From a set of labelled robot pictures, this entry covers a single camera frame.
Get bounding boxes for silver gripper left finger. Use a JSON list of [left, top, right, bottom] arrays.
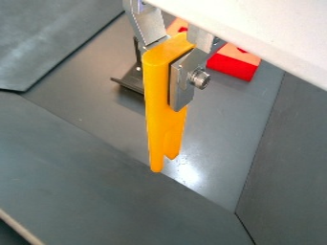
[[123, 0, 168, 52]]

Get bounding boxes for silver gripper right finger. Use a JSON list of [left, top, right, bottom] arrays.
[[168, 25, 226, 112]]

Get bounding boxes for yellow square-circle peg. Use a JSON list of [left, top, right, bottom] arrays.
[[142, 33, 194, 172]]

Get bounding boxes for red shape-sorting board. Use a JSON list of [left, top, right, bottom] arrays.
[[164, 17, 262, 82]]

